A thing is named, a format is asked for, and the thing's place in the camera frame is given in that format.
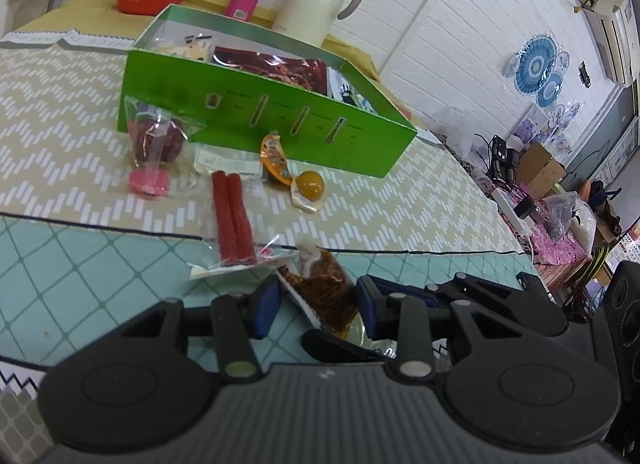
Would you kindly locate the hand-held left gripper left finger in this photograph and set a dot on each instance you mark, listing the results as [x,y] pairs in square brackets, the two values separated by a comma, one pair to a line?
[265,309]

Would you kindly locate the white power strip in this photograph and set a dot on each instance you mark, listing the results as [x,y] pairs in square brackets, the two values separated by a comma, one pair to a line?
[510,209]

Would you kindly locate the brown shredded snack packet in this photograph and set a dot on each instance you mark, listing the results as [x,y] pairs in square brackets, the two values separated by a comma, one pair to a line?
[325,294]

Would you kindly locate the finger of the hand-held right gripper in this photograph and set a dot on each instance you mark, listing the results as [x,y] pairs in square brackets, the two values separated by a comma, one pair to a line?
[490,294]
[340,349]

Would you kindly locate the clear bag of red dates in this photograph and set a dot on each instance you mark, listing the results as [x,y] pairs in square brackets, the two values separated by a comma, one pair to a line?
[152,141]

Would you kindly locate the packed braised egg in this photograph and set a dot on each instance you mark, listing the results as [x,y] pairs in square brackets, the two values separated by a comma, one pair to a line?
[310,186]

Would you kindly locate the white air conditioner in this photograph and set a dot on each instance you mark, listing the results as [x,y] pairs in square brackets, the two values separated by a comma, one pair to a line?
[617,29]

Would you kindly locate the dark red snack packet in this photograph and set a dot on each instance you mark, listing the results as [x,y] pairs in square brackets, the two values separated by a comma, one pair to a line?
[270,69]

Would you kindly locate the green cardboard box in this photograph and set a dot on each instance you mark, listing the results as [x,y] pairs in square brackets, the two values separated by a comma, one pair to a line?
[250,99]

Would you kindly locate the wall pictures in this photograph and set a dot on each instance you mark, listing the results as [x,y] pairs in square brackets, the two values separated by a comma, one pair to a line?
[550,124]

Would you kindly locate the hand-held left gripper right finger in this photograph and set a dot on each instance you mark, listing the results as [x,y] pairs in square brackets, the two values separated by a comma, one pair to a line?
[365,306]

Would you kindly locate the white black-print packet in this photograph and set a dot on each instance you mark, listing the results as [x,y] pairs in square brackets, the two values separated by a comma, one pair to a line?
[347,91]

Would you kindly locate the yellow tablecloth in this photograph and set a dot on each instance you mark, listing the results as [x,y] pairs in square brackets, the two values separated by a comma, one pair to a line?
[90,4]

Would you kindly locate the pink floral cloth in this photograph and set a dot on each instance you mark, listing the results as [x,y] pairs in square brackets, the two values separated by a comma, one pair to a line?
[560,251]

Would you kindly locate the blue fan wall decoration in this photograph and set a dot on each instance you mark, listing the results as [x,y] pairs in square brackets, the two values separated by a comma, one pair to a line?
[537,66]

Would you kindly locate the white plastic bag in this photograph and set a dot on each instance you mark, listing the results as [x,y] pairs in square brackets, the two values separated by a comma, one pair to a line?
[570,221]

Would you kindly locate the cream thermal jug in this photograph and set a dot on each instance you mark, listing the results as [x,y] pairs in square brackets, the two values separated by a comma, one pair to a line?
[315,4]

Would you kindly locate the small orange snack packet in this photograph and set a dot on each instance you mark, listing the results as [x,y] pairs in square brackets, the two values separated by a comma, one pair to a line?
[275,159]

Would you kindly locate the red sausage stick packet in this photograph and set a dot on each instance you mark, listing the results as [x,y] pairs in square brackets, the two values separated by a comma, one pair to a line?
[230,214]

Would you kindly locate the black wall hook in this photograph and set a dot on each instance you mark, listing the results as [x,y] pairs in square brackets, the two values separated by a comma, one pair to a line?
[584,75]

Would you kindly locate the brown cardboard box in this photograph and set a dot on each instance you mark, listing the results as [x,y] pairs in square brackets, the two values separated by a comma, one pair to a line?
[540,171]

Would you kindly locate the clear plastic bag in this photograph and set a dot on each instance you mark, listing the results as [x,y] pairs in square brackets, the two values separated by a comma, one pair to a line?
[462,136]

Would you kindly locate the yellow biscuit packet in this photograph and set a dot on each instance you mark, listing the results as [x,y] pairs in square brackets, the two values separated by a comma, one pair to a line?
[192,48]

